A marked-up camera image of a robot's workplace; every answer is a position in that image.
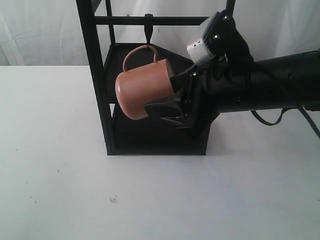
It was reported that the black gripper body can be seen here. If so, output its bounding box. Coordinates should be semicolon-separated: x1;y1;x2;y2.
176;62;221;137

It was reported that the pink ceramic mug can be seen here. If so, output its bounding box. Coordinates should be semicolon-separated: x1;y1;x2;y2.
115;45;175;120

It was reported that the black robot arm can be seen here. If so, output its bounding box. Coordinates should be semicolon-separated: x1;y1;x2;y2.
144;51;320;135

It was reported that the black metal shelf rack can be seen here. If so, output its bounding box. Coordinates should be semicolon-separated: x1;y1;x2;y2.
75;0;237;157

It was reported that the white backdrop curtain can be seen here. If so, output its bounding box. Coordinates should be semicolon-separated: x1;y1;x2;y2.
0;0;320;66

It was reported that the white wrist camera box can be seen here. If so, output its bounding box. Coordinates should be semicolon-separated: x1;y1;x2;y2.
186;11;227;63

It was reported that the black cable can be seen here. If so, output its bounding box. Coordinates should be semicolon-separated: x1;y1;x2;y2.
224;17;320;140

